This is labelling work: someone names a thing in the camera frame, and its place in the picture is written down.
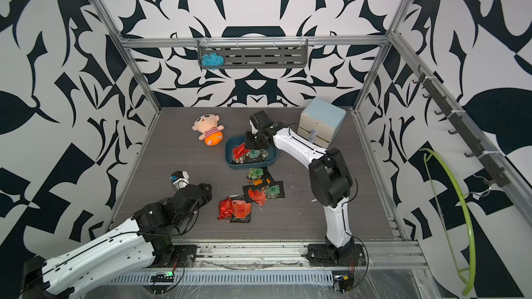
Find plush baby doll toy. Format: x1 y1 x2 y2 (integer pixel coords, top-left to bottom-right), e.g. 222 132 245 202
192 114 224 146

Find green label tea bag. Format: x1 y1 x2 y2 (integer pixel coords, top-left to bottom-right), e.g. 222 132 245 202
265 181 285 199
248 167 267 180

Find cream blue mini drawer cabinet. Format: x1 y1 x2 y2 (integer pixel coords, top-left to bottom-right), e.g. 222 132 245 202
297 98 346 149

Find red foil tea bag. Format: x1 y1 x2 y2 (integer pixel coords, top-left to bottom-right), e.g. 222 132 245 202
218 198 233 220

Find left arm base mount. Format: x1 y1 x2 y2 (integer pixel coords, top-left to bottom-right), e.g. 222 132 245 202
149 244 198 268

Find dark hook rail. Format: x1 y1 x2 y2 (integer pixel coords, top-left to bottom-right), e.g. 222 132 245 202
414 71 515 188

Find small red tea bag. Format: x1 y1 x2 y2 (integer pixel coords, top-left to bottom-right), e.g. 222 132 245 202
232 143 249 163

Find teal plastic storage box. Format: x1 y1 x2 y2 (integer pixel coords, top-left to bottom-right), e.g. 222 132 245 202
225 135 277 170

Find lower penguin drawer knob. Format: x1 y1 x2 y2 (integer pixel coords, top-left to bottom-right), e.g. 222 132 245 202
308 130 317 143

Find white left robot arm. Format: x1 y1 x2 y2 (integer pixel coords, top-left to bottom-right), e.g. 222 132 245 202
19 184 212 298

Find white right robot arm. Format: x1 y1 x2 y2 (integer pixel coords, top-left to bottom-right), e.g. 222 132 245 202
249 110 354 251

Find red label tea bag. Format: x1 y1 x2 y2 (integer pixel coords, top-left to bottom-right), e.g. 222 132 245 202
230 197 252 224
247 188 267 206

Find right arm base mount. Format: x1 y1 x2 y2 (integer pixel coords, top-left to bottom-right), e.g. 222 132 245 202
305 238 367 267

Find green hose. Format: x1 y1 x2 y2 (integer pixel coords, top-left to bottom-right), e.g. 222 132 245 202
419 148 477 296

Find blue scrunchy sponge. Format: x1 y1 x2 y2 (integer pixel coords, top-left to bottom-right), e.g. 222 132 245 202
201 53 225 70

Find grey wall shelf rack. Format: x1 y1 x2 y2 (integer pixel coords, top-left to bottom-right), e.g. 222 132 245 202
197 38 309 69

